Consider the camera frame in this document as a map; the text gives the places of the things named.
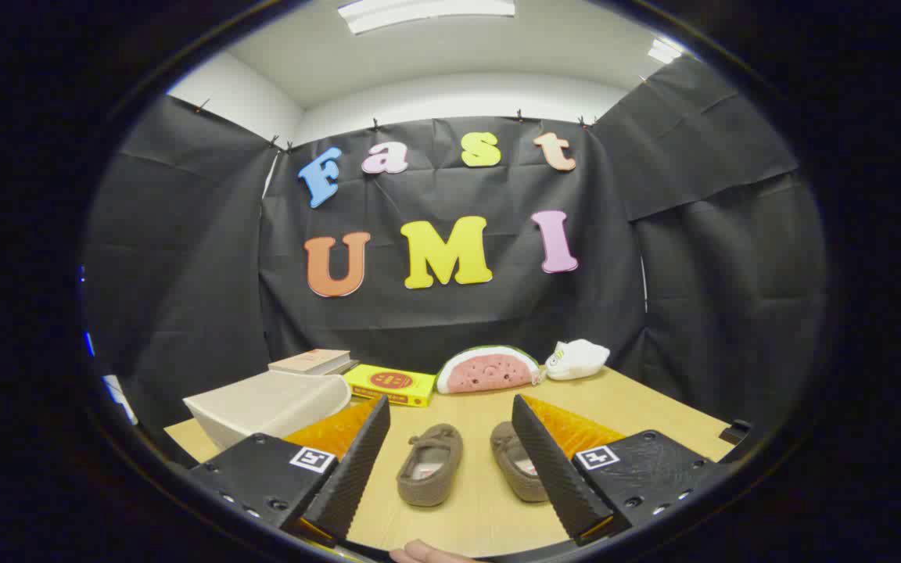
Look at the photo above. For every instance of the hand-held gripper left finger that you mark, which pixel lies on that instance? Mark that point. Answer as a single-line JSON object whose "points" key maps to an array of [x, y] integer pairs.
{"points": [[357, 461]]}

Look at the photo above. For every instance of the watermelon slice plush toy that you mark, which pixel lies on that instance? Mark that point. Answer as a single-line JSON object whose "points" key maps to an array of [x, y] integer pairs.
{"points": [[488, 371]]}

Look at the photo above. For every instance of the long ceiling light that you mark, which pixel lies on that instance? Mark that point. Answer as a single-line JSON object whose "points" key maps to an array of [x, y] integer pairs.
{"points": [[427, 12]]}

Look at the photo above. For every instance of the small ceiling light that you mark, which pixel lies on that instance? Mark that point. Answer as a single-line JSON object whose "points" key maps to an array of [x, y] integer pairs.
{"points": [[664, 51]]}

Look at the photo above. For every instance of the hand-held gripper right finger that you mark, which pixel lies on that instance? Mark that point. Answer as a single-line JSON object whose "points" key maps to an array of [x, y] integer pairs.
{"points": [[552, 469]]}

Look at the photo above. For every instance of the yellow book with red circle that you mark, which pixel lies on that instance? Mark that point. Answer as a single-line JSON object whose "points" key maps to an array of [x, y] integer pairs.
{"points": [[388, 383]]}

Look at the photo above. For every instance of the white plush toy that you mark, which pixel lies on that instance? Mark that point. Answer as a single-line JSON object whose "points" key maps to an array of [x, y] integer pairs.
{"points": [[579, 360]]}

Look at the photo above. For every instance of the cream fabric storage box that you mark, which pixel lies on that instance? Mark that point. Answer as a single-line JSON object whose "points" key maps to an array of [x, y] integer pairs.
{"points": [[263, 407]]}

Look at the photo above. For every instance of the brown fuzzy shoe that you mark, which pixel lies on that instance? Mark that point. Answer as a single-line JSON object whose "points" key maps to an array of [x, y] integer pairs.
{"points": [[429, 465], [509, 461]]}

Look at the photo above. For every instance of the beige book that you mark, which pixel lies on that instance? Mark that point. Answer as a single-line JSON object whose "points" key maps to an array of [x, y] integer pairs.
{"points": [[310, 361]]}

